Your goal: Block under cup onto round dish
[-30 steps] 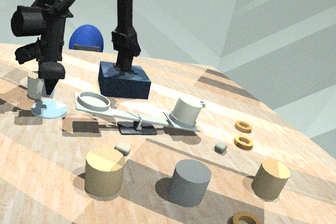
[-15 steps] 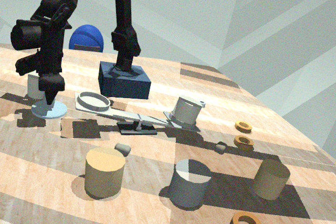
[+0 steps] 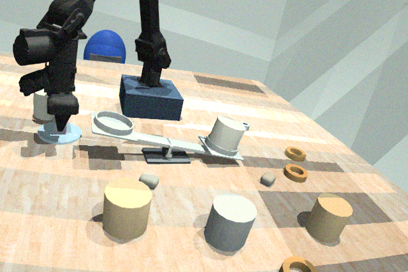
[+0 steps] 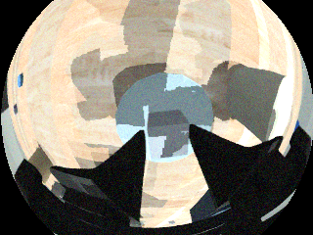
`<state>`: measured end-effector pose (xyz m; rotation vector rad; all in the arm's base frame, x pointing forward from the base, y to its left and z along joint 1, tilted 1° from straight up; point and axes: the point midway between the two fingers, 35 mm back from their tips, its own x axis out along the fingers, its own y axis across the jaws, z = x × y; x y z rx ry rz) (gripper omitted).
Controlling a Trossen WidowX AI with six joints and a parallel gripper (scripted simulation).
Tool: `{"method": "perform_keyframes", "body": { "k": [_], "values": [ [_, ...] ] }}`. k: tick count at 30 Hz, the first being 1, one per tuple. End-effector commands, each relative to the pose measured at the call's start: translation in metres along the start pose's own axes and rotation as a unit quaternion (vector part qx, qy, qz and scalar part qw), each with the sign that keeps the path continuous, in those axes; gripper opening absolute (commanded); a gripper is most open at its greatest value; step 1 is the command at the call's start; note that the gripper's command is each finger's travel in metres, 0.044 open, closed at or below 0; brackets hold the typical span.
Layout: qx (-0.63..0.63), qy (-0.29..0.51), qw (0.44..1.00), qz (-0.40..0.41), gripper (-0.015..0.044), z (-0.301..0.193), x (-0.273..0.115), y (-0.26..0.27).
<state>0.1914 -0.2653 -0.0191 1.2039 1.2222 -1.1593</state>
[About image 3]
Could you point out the orange ring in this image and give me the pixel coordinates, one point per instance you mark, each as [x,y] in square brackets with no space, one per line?
[299,155]
[297,262]
[298,169]

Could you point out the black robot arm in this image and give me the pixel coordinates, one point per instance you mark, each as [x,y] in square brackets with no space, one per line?
[49,42]

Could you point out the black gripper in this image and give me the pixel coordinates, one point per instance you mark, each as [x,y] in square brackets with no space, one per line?
[61,102]

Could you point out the white balance beam with round pans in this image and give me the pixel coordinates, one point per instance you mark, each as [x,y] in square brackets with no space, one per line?
[116,125]

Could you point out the pale grey pebble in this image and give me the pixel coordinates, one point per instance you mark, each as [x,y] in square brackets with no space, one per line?
[149,180]

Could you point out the beige cylinder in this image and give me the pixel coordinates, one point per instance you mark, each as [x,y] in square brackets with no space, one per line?
[328,218]
[126,208]

